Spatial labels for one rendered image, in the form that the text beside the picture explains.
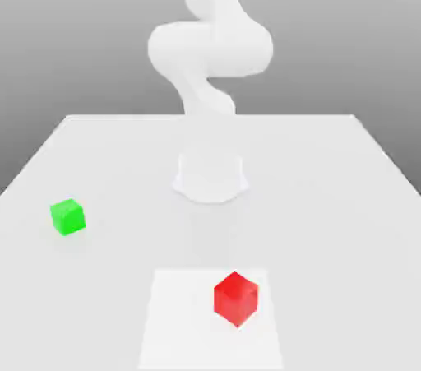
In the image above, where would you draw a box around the small red cube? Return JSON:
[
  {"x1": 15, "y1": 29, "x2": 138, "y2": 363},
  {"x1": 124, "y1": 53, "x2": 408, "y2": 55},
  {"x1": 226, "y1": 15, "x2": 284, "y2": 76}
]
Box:
[{"x1": 213, "y1": 271, "x2": 260, "y2": 328}]

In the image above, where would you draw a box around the small green cube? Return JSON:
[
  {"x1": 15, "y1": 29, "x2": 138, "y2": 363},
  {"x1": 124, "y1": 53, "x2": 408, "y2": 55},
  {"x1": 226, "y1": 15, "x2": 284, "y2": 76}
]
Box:
[{"x1": 49, "y1": 198, "x2": 86, "y2": 237}]

